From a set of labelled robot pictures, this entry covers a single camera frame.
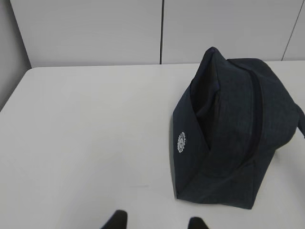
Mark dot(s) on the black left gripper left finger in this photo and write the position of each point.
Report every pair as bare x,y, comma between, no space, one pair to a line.
118,220

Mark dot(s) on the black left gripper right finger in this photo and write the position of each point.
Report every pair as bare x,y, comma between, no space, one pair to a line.
197,223

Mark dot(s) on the dark blue fabric lunch bag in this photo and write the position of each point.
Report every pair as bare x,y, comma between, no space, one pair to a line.
227,126

